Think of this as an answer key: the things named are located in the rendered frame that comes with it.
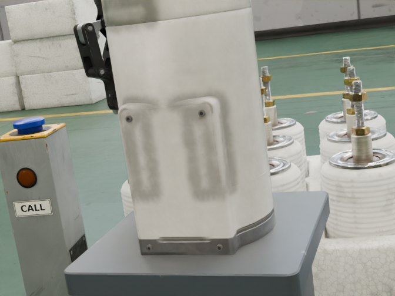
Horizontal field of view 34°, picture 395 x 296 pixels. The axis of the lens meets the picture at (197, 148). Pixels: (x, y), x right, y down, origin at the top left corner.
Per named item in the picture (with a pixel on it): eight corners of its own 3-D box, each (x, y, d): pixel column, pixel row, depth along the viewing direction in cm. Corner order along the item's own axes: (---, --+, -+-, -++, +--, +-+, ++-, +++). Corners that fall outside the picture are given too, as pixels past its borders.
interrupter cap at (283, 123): (236, 130, 99) (235, 125, 99) (275, 120, 103) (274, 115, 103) (265, 135, 93) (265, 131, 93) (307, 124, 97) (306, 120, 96)
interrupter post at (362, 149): (348, 162, 74) (346, 134, 73) (368, 158, 74) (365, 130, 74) (358, 166, 72) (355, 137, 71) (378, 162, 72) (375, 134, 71)
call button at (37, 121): (39, 136, 82) (36, 120, 81) (10, 139, 82) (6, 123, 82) (51, 130, 85) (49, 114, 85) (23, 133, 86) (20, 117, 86)
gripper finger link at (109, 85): (109, 63, 73) (117, 107, 74) (86, 67, 71) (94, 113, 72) (116, 63, 72) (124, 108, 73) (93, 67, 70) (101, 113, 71)
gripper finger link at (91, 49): (79, 22, 71) (99, 72, 73) (66, 28, 70) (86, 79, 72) (92, 20, 69) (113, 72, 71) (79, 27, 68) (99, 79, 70)
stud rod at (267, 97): (265, 117, 98) (259, 67, 96) (270, 115, 98) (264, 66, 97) (268, 117, 97) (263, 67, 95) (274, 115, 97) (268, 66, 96)
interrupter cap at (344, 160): (318, 161, 76) (318, 155, 76) (378, 150, 77) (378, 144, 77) (346, 176, 69) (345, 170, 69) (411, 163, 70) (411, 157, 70)
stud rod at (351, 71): (350, 125, 84) (345, 67, 83) (355, 124, 85) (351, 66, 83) (354, 126, 83) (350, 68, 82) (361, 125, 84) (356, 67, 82)
